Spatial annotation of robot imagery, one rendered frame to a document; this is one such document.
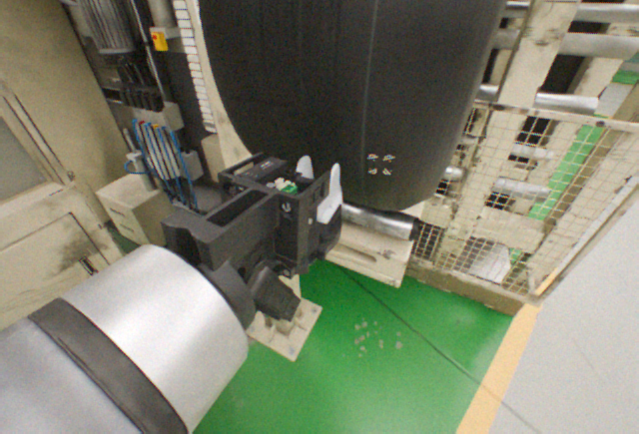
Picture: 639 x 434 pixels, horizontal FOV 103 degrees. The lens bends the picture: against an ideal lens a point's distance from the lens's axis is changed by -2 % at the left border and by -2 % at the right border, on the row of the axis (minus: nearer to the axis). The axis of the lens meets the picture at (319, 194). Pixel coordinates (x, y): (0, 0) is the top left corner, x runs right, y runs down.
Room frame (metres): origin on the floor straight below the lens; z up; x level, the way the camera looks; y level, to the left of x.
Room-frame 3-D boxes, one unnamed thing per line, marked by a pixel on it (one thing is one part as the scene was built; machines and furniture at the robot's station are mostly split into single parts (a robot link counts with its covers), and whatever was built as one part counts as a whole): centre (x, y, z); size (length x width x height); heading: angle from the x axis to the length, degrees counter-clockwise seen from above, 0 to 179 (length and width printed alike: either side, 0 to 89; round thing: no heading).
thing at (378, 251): (0.40, -0.01, 0.84); 0.36 x 0.09 x 0.06; 63
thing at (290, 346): (0.63, 0.17, 0.02); 0.27 x 0.27 x 0.04; 63
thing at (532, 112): (0.72, -0.42, 0.65); 0.90 x 0.02 x 0.70; 63
